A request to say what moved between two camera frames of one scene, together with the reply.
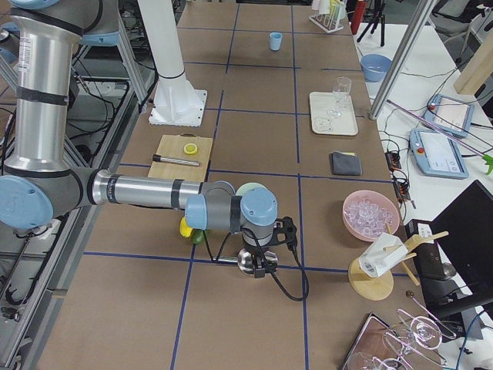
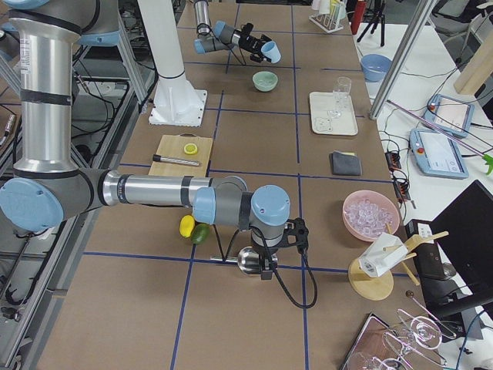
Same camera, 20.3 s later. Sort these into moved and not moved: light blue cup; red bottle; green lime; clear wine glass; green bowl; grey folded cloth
Moved: green bowl; light blue cup
Not moved: red bottle; green lime; grey folded cloth; clear wine glass
